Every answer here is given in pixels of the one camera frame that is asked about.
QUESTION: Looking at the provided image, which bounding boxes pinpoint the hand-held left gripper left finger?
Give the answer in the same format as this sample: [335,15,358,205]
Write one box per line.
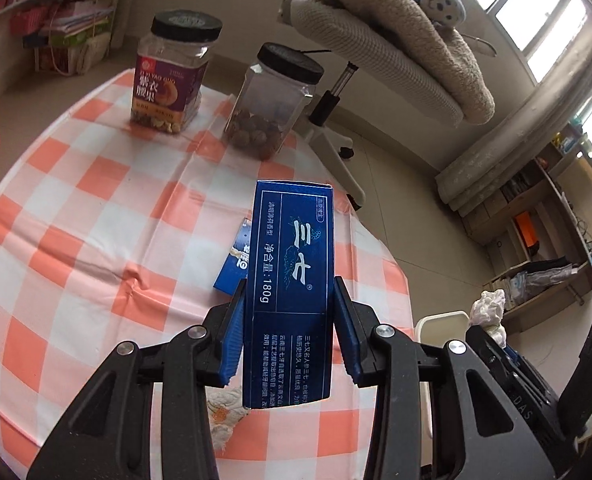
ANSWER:
[26,280,249,480]

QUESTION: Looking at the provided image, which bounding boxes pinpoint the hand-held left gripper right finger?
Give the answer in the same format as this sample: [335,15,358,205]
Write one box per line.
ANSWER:
[332,277,542,480]

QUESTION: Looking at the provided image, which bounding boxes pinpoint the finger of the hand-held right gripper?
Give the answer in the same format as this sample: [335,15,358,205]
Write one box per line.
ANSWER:
[466,326,519,368]

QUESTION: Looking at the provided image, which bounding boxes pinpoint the white tissue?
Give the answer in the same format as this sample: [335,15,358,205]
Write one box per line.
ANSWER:
[468,290,507,348]
[206,385,251,453]

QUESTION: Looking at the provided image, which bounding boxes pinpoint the white plastic bin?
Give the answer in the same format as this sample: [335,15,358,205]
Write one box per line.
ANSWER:
[415,310,472,480]

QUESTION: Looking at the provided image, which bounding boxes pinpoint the dark blue toothpaste box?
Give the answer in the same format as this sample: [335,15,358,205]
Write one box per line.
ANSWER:
[242,180,336,408]

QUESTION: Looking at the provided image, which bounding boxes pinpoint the white plastic bag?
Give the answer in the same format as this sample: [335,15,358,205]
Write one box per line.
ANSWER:
[501,272,529,306]

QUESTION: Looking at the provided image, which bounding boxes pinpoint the small blue white box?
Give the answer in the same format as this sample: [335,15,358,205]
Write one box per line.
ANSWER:
[213,217,254,293]

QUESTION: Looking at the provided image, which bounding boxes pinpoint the orange box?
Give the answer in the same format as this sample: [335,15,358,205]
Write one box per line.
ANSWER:
[513,212,538,249]

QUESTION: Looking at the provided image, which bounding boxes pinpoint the wooden desk with shelves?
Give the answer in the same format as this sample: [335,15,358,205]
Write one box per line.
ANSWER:
[463,120,592,331]

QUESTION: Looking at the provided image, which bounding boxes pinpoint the orange white checkered tablecloth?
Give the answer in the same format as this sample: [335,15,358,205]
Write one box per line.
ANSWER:
[0,67,417,466]

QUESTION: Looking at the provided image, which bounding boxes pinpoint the beige lace curtain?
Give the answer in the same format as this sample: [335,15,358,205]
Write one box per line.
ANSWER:
[436,0,592,217]

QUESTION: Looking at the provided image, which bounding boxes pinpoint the clear jar with brown nuts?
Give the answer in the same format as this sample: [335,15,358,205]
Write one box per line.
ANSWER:
[223,42,325,162]

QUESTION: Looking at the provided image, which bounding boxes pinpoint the purple label nut jar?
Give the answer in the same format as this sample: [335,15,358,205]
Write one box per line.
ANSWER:
[130,10,224,136]

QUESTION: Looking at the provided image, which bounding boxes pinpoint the grey white office chair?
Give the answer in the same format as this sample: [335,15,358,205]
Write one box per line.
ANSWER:
[276,0,464,211]

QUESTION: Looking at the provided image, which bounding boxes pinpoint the beige fleece blanket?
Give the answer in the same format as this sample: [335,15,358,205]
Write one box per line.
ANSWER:
[312,0,496,123]

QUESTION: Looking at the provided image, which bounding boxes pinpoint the window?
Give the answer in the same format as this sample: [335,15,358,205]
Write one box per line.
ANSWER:
[451,0,592,171]

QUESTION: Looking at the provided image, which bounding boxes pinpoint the pile of paper bags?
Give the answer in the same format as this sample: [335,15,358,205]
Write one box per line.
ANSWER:
[11,0,114,77]

